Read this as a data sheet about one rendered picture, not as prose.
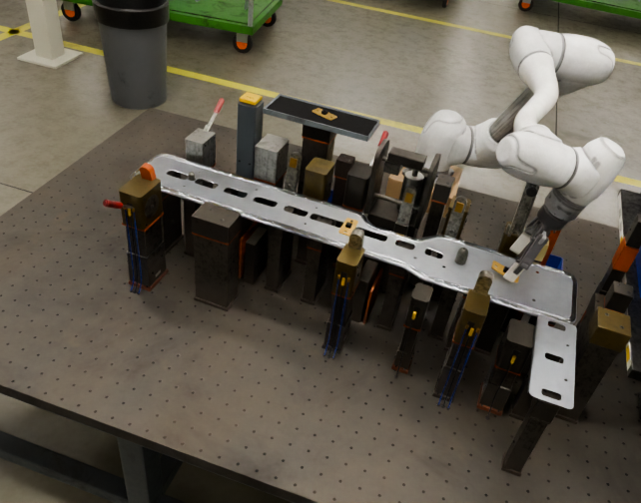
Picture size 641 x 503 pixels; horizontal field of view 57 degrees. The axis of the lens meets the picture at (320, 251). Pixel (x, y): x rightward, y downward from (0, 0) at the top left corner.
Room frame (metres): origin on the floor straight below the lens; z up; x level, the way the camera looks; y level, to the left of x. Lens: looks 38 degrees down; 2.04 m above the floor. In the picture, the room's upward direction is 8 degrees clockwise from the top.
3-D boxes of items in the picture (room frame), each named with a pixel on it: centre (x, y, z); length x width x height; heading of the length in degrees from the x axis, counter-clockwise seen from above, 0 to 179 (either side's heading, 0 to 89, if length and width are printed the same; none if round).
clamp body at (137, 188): (1.42, 0.55, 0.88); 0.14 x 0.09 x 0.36; 164
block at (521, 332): (1.10, -0.54, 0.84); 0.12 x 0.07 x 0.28; 164
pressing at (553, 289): (1.45, -0.05, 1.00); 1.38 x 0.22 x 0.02; 74
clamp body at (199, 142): (1.78, 0.45, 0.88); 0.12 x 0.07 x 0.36; 164
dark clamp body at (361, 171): (1.66, -0.10, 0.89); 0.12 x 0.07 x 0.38; 164
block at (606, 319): (1.12, -0.75, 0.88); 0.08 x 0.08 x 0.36; 74
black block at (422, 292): (1.20, -0.28, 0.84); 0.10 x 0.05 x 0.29; 164
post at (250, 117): (1.90, 0.31, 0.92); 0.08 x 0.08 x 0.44; 74
